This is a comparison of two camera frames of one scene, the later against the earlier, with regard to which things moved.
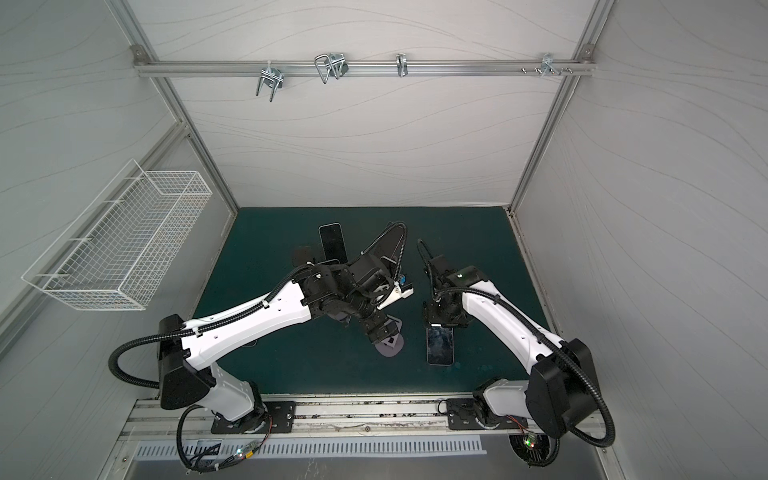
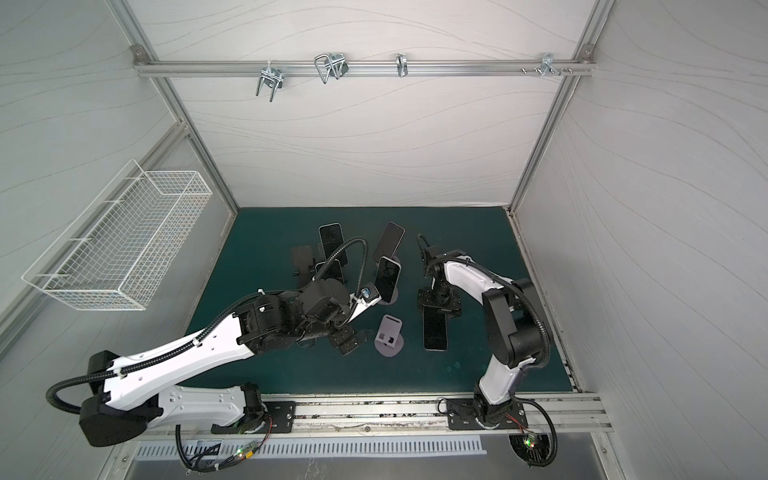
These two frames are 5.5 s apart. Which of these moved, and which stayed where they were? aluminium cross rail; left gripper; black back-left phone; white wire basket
Moved: left gripper
Stayed: black back-left phone; aluminium cross rail; white wire basket
